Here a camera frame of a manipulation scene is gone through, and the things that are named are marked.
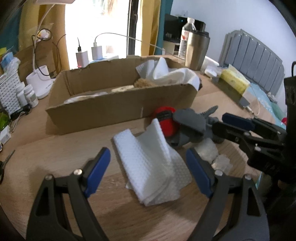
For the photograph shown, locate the grey knit glove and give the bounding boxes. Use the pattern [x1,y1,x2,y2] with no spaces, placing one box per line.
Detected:
[167,105,224,149]

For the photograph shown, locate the white cloth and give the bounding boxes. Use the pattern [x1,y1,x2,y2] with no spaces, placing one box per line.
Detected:
[135,57,201,91]
[113,118,192,206]

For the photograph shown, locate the red round soft object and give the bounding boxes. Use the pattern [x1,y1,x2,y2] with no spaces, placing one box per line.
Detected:
[152,106,180,138]

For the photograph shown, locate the clear plastic bubble wrap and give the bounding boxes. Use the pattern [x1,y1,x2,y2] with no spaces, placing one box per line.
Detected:
[194,138,233,174]

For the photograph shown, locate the dark tablet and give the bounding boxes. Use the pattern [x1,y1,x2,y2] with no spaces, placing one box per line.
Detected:
[211,77,250,108]

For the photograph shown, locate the yellow tissue pack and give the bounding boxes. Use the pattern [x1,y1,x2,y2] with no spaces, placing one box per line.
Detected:
[220,64,250,95]

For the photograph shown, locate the white computer mouse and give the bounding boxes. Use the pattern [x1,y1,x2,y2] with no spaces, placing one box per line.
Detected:
[204,66,218,78]

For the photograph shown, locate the grey bed headboard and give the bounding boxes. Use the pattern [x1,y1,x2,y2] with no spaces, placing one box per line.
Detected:
[219,29,285,95]

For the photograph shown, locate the black scissors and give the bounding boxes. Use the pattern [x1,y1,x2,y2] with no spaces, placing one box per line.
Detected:
[0,150,15,184]

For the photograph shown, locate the white cloth in box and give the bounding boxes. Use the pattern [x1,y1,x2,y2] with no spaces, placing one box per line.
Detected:
[135,57,201,91]

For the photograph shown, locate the steel travel tumbler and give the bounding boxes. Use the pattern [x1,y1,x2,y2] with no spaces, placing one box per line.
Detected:
[185,31,210,71]

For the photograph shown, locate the brown sponge in box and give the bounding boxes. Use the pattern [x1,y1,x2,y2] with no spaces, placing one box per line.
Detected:
[133,78,158,88]

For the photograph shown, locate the white pill bottle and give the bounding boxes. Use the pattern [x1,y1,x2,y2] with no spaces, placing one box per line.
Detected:
[16,82,28,107]
[23,84,39,108]

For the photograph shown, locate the clear plastic water bottle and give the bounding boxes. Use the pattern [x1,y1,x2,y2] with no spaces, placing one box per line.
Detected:
[178,18,196,60]

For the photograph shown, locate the brown cardboard box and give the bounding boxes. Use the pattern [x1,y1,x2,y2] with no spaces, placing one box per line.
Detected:
[46,56,200,133]

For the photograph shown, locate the black monitor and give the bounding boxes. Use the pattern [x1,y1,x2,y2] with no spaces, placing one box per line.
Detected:
[163,13,206,43]

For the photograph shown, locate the white desk lamp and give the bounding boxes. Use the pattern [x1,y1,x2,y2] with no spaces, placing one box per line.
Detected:
[26,1,74,99]

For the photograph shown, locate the white plastic basket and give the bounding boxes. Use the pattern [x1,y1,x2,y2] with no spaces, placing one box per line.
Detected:
[0,71,21,114]

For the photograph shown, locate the yellow curtain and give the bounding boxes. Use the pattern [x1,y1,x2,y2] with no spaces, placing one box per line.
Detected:
[18,1,69,70]

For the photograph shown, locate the white charger with black cable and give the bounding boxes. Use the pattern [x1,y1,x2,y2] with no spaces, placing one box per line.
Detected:
[76,39,89,68]

